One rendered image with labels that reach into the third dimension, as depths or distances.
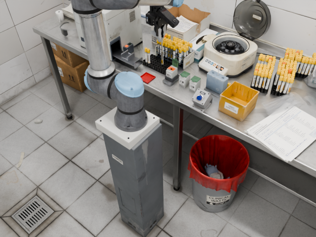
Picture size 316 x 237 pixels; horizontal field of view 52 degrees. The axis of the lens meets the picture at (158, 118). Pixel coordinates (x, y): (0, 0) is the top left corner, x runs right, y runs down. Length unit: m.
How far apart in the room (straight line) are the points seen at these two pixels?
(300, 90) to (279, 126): 0.32
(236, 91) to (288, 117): 0.27
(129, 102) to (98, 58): 0.21
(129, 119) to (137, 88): 0.16
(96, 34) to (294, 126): 0.95
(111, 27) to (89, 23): 0.59
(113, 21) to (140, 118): 0.64
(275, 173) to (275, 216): 0.31
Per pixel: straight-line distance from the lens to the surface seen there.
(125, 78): 1.33
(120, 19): 1.84
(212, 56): 1.78
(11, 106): 3.19
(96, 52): 1.29
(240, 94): 1.62
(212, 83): 1.64
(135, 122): 1.39
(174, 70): 1.67
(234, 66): 1.73
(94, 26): 1.23
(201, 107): 1.58
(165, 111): 2.43
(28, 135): 2.86
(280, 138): 1.49
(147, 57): 1.81
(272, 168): 2.18
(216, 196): 2.03
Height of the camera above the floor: 1.95
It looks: 45 degrees down
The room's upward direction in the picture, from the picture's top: 2 degrees counter-clockwise
